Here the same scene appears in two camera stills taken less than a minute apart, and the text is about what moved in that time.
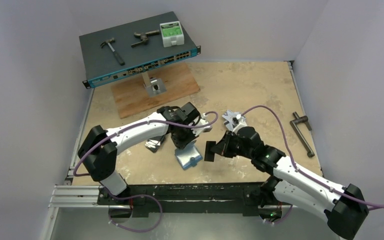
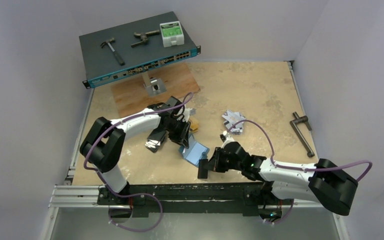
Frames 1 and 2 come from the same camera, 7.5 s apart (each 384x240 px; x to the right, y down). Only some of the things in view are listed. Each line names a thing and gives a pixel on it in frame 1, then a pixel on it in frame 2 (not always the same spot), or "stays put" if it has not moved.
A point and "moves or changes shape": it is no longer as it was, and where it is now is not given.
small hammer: [112, 40] stays put
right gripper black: [221, 148] -> [214, 163]
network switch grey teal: [117, 52] stays put
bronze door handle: [143, 37] stays put
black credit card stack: [154, 143] stays put
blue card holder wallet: [189, 156] moves or changes shape
